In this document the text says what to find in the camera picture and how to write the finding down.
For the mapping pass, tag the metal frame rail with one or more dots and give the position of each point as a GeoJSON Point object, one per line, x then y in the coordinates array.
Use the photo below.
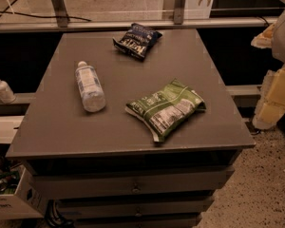
{"type": "Point", "coordinates": [80, 15]}

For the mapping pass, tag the blue plastic bottle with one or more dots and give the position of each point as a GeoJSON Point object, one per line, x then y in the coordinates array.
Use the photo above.
{"type": "Point", "coordinates": [92, 95]}

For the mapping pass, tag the dark blue chip bag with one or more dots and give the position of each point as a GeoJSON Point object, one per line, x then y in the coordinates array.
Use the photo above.
{"type": "Point", "coordinates": [137, 41]}

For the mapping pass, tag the grey drawer cabinet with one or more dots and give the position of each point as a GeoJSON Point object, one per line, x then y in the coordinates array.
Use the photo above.
{"type": "Point", "coordinates": [103, 167]}

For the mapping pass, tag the white pump dispenser bottle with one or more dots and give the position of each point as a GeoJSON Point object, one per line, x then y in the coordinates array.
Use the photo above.
{"type": "Point", "coordinates": [6, 94]}

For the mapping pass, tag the white cardboard box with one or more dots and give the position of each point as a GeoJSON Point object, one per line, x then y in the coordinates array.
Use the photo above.
{"type": "Point", "coordinates": [24, 202]}

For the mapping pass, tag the cans in box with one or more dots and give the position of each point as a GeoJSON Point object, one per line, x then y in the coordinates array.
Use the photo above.
{"type": "Point", "coordinates": [8, 180]}

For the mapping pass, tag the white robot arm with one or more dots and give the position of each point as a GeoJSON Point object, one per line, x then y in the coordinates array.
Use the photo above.
{"type": "Point", "coordinates": [270, 108]}

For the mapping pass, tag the green chip bag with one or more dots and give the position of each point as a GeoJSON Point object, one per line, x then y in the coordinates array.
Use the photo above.
{"type": "Point", "coordinates": [163, 111]}

